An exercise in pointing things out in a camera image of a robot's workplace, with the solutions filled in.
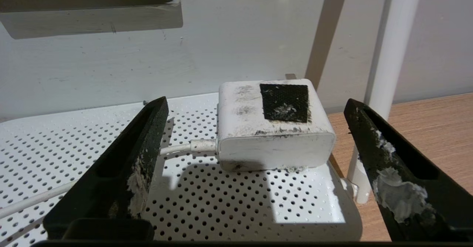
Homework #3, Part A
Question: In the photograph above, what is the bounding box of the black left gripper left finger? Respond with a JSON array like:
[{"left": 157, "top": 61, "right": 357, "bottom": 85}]
[{"left": 43, "top": 96, "right": 169, "bottom": 240}]

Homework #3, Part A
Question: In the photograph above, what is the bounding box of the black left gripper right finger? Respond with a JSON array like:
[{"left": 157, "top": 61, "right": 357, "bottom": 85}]
[{"left": 344, "top": 99, "right": 473, "bottom": 242}]

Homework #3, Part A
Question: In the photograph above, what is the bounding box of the white adapter cable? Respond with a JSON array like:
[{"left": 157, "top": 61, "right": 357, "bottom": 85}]
[{"left": 0, "top": 139, "right": 218, "bottom": 219}]

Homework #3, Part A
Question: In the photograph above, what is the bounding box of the white power adapter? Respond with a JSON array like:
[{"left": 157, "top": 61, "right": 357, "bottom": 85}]
[{"left": 217, "top": 74, "right": 337, "bottom": 172}]

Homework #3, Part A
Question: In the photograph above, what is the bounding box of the white router with antennas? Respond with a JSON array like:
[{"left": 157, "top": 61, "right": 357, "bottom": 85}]
[{"left": 0, "top": 0, "right": 423, "bottom": 242}]

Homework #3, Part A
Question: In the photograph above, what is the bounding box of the grey wall socket plate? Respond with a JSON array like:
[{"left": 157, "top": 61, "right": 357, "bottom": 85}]
[{"left": 0, "top": 0, "right": 183, "bottom": 40}]

